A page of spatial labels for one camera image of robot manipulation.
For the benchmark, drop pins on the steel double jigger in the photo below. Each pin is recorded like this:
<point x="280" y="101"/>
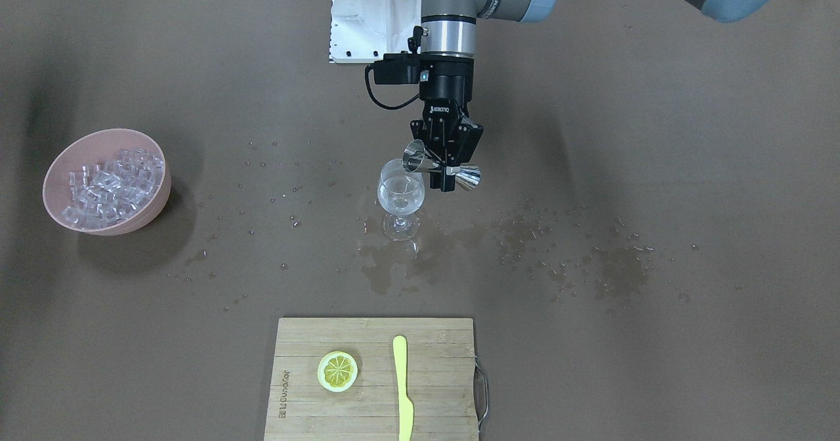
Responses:
<point x="466" y="176"/>

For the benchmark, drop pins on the pink bowl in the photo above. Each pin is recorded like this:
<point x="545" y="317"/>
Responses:
<point x="96" y="148"/>

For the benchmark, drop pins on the lemon slice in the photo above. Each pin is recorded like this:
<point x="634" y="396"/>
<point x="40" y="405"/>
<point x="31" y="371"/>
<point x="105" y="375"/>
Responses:
<point x="337" y="371"/>

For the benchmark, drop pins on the yellow plastic knife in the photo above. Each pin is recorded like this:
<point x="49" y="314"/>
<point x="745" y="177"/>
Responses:
<point x="406" y="410"/>

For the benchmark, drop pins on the clear wine glass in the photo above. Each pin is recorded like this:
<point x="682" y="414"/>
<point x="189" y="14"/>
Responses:
<point x="401" y="194"/>

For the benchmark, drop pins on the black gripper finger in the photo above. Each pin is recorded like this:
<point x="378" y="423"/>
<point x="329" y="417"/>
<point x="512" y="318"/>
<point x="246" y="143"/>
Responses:
<point x="459" y="143"/>
<point x="422" y="142"/>

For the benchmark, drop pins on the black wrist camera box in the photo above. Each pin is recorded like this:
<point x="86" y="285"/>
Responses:
<point x="397" y="69"/>

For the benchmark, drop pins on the bamboo cutting board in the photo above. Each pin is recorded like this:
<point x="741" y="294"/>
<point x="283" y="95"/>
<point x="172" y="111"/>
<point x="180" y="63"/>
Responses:
<point x="441" y="370"/>

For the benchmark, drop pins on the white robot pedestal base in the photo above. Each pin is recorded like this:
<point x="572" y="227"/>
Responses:
<point x="363" y="31"/>

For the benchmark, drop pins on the pile of ice cubes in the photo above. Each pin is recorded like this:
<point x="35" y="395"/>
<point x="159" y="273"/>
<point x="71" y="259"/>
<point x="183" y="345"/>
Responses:
<point x="108" y="193"/>

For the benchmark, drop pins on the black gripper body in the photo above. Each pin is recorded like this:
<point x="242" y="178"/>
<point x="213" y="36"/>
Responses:
<point x="449" y="88"/>

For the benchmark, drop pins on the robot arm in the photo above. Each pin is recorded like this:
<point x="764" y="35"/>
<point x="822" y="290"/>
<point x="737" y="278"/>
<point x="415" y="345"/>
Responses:
<point x="447" y="28"/>

